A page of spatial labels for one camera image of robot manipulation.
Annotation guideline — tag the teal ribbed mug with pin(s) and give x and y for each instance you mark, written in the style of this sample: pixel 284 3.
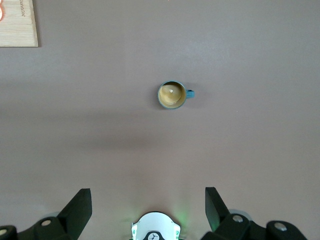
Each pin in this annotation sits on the teal ribbed mug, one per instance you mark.
pixel 172 96

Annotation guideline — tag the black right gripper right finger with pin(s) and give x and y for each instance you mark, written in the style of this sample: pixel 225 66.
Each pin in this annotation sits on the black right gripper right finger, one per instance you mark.
pixel 220 220

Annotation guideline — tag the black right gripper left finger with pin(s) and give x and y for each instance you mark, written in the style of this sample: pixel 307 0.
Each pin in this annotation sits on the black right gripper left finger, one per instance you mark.
pixel 72 215

